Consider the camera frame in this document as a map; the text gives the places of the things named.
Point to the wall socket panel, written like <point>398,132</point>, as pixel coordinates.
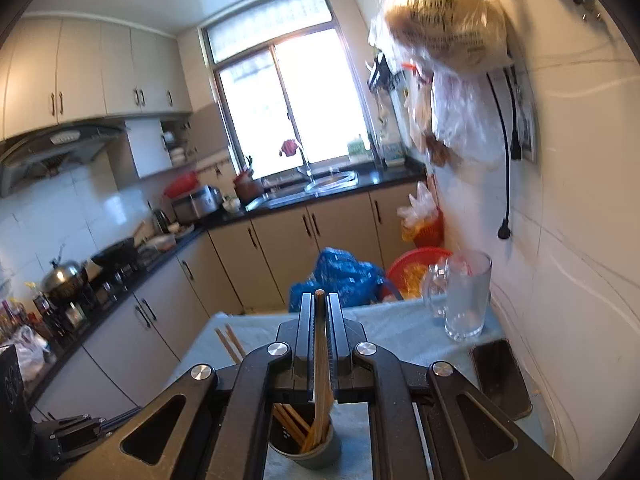
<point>528,125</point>

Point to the bunch of wooden chopsticks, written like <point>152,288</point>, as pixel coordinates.
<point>290,420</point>

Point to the kitchen window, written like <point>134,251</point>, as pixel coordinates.
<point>260,100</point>

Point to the beige base cabinets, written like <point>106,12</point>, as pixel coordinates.
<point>280,245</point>

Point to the steel sink faucet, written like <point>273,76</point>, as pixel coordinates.
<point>306,165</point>

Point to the blue plastic bag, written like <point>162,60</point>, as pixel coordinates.
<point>345,275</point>

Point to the red plastic basket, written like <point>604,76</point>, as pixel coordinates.
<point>410,265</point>

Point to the clear glass pitcher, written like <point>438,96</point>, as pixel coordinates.
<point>465,305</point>

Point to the brown utensil holder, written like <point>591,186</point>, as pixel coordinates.
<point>246,187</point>

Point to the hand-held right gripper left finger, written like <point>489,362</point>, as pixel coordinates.
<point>308,320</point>

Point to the white crumpled plastic bag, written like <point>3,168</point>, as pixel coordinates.
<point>27,355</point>

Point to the translucent printed plastic bag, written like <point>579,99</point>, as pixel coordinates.
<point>440,25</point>

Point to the wooden chopstick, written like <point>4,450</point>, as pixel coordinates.
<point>235,341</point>
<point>320,340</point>
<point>227,347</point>

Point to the dark grey utensil cup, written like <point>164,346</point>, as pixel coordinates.
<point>327,454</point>

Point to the cluster of condiment bottles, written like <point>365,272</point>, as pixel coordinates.
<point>45,315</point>

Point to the black smartphone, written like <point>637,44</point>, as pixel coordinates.
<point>500,380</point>

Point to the small red cloth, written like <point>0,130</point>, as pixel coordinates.
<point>289,147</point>

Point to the light green table cloth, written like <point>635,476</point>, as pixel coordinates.
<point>400,325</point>

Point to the steel rice cooker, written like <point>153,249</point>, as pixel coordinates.
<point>200,202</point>

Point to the steel pot with lid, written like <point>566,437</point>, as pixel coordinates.
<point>62,277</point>

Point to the stack of white bowls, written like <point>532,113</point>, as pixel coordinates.
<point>176,155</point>

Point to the beige wall cabinets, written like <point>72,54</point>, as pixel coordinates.
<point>80,70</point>

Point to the black wok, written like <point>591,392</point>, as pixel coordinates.
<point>117,252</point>

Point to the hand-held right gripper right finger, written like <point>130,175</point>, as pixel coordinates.
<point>333,320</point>

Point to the green dish soap bottle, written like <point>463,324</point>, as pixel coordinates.
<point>359,149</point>

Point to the black gas stove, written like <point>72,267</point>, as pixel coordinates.
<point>110,285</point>

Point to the grey range hood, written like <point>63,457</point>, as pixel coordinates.
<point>55,147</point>

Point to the black wall rack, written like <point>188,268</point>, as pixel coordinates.
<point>382,72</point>

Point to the orange basket with plastic bags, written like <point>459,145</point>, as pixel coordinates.
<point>425,230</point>

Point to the red plastic bowl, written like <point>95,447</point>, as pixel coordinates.
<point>181,185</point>

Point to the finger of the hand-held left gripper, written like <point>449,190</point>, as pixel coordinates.
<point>77,435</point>

